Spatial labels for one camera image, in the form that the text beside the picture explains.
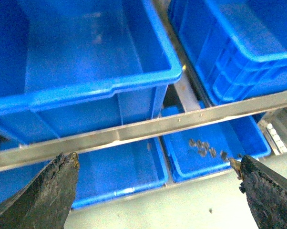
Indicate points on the blue right upper bin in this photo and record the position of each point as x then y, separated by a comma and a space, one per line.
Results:
237, 47

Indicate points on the blue middle upper bin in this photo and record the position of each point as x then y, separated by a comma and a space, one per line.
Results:
72, 66

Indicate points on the blue bin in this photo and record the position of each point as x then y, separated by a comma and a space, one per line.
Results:
238, 137
104, 174
237, 47
72, 66

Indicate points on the metal shelf divider rail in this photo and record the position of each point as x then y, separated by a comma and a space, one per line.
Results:
181, 93

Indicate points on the small black metal parts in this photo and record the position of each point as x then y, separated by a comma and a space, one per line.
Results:
203, 148

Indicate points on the white roller track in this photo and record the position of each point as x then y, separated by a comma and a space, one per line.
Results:
275, 141

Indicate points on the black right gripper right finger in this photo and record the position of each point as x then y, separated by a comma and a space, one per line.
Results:
266, 192

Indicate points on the metal shelf front rail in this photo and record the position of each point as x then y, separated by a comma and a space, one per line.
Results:
114, 136

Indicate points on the blue lower right bin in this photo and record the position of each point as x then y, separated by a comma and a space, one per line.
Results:
238, 137

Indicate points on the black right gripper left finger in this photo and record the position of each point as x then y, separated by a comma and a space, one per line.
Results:
45, 202

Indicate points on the blue lower middle bin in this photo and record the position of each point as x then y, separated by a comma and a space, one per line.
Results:
104, 174

